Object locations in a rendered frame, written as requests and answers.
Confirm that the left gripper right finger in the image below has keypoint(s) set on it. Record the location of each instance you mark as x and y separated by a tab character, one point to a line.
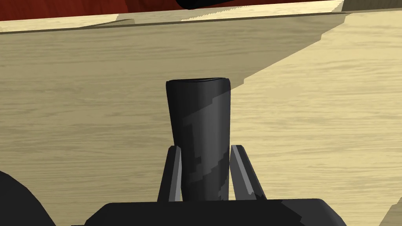
243	175

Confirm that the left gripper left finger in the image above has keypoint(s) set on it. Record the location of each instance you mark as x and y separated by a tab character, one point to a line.
172	175

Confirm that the black cup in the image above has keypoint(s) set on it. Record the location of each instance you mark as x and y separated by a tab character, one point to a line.
198	125

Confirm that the light wooden table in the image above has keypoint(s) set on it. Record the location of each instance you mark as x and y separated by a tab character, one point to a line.
78	110

